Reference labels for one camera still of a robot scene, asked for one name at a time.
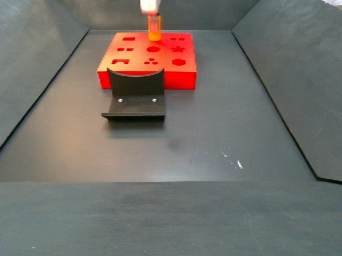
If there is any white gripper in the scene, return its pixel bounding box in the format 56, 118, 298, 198
140, 0, 160, 31

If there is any black curved holder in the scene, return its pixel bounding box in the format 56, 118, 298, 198
102, 70, 166, 120

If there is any red shape sorter block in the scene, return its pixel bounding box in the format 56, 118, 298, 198
98, 32, 198, 90

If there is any yellow oval peg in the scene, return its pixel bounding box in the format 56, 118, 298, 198
148, 16, 162, 41

